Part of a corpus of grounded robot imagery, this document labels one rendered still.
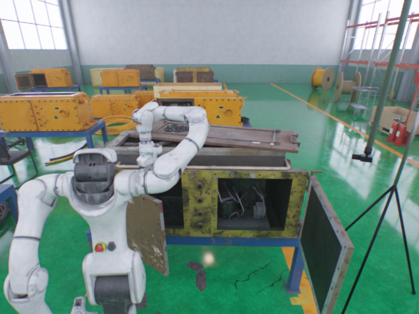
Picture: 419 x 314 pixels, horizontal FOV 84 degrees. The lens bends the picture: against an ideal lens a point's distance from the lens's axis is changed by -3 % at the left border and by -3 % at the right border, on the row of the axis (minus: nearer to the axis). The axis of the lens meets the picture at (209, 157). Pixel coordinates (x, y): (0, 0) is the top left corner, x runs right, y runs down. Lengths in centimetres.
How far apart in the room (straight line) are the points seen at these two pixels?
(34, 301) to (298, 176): 150
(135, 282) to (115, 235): 21
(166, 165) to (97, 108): 744
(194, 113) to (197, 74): 902
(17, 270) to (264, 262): 219
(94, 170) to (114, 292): 51
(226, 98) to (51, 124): 318
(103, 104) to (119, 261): 732
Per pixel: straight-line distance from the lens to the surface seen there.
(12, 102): 544
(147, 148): 120
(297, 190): 179
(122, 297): 113
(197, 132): 97
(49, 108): 509
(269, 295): 249
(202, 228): 191
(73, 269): 293
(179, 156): 90
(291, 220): 193
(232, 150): 167
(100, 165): 86
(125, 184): 84
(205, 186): 169
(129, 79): 1062
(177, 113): 112
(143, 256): 178
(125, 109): 796
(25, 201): 101
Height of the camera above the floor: 197
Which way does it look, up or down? 24 degrees down
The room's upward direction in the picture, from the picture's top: straight up
